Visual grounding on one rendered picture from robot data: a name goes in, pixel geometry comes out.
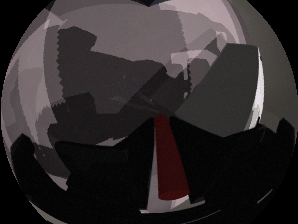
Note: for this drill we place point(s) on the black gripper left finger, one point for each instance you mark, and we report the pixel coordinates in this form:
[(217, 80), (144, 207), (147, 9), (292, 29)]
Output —
[(129, 162)]

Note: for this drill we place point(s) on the dark red peg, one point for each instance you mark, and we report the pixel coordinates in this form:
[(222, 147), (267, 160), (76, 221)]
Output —
[(171, 178)]

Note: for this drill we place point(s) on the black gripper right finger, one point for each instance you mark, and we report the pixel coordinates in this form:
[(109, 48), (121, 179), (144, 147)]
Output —
[(206, 156)]

